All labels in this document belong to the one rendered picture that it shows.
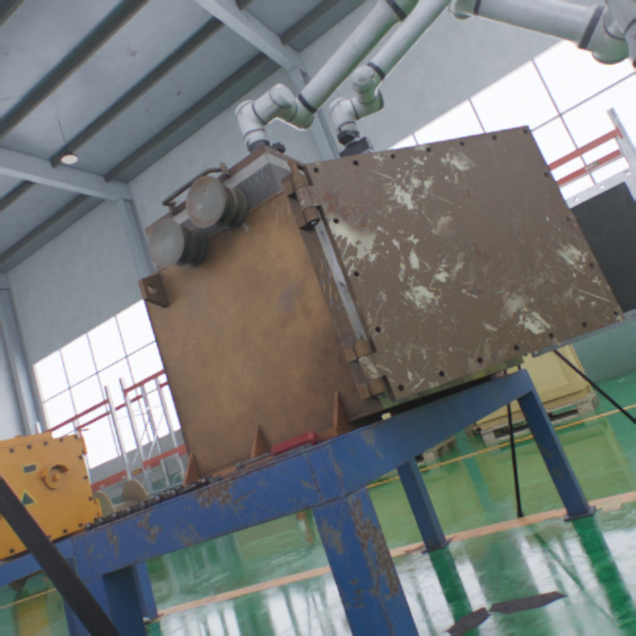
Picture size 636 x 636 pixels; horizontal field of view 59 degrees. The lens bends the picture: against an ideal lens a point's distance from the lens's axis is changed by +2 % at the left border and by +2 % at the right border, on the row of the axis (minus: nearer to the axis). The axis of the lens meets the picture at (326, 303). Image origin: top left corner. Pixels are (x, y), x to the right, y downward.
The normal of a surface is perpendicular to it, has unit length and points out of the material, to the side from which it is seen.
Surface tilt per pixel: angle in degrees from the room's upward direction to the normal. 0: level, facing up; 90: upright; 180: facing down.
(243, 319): 90
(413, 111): 90
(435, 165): 90
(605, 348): 90
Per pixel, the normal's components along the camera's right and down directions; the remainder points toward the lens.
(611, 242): -0.55, 0.00
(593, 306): 0.27, -0.33
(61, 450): 0.80, -0.40
